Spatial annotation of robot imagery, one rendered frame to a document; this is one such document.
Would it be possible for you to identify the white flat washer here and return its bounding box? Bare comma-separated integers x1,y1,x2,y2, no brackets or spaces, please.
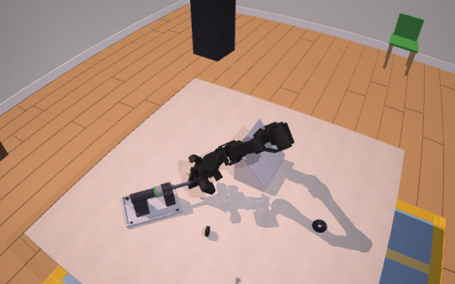
185,166,194,176

